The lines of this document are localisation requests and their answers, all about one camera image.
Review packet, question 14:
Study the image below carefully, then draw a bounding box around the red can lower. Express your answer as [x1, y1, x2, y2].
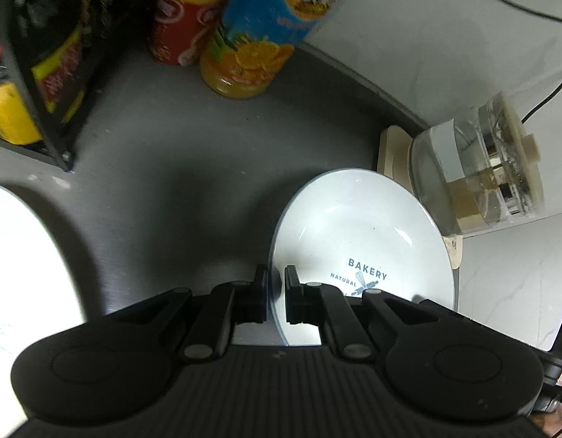
[150, 0, 226, 66]

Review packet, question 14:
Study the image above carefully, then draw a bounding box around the white Bakery print plate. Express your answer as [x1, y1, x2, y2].
[269, 169, 456, 346]

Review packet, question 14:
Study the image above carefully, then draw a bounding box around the glass electric kettle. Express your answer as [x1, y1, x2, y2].
[410, 92, 544, 236]

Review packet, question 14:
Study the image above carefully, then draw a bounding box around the black metal kitchen rack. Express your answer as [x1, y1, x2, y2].
[0, 0, 111, 171]

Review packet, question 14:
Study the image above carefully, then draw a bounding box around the black power cable right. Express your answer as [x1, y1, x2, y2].
[519, 70, 562, 125]

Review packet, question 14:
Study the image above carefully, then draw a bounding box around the orange juice bottle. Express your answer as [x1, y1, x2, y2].
[200, 0, 339, 99]

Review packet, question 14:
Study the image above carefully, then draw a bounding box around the white plate brown motif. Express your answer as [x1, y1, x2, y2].
[0, 185, 85, 437]

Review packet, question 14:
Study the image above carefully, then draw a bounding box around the large soy sauce bottle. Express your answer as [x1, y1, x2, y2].
[0, 22, 88, 147]

